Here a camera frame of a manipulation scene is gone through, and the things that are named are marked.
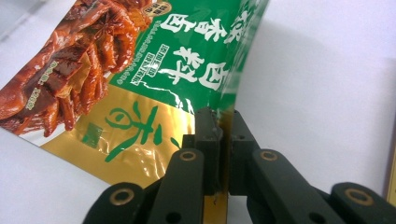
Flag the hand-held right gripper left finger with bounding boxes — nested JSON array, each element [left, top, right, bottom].
[[146, 106, 224, 224]]

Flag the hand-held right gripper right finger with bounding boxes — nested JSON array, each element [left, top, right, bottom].
[[228, 109, 347, 224]]

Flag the green and red seasoning packet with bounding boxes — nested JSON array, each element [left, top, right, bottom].
[[0, 0, 271, 224]]

